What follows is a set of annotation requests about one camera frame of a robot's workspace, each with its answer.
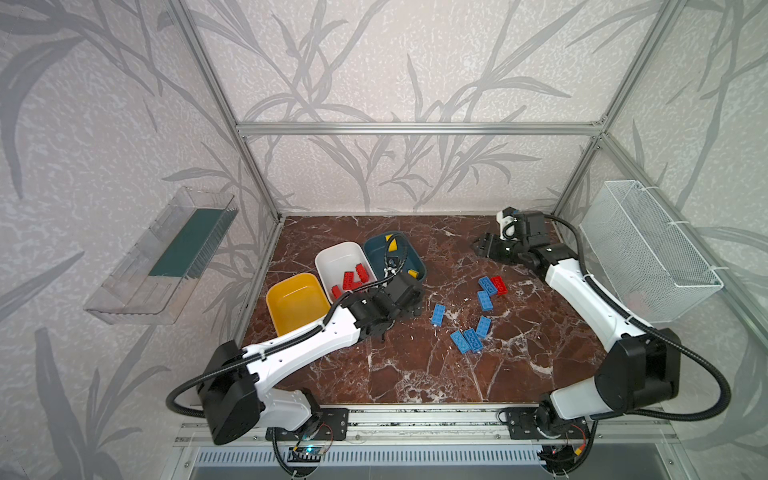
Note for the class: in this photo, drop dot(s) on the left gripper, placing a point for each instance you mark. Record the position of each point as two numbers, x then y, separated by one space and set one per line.
405 288

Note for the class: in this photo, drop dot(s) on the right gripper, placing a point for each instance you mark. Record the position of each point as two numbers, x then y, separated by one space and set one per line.
495 246

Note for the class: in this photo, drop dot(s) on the red lego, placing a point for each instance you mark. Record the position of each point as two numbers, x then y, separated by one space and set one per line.
499 285

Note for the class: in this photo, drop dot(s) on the blue lego cluster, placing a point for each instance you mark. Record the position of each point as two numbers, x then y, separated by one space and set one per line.
488 286

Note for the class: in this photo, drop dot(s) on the yellow plastic bin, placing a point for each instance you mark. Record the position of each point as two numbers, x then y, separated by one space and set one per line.
296 302

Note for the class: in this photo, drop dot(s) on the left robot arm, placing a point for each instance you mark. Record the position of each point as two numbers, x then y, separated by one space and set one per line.
238 389

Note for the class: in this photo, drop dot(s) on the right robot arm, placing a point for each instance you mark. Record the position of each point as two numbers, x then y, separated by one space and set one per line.
642 365

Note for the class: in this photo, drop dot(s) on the teal plastic bin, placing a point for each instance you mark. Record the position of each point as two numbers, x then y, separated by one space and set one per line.
385 263

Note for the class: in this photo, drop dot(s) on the white plastic bin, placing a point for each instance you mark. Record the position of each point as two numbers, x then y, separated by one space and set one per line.
334 262

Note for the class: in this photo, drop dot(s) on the aluminium front rail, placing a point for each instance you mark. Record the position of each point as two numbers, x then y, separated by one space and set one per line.
453 423

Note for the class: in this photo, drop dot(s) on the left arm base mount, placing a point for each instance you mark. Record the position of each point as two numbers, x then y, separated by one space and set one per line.
328 424

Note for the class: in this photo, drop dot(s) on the white wire wall basket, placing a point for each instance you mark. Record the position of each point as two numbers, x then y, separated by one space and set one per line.
650 263

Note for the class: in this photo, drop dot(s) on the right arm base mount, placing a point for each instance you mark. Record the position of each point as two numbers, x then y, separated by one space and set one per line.
539 423

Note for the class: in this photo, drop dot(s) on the clear plastic wall shelf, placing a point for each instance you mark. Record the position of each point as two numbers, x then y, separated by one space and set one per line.
155 279

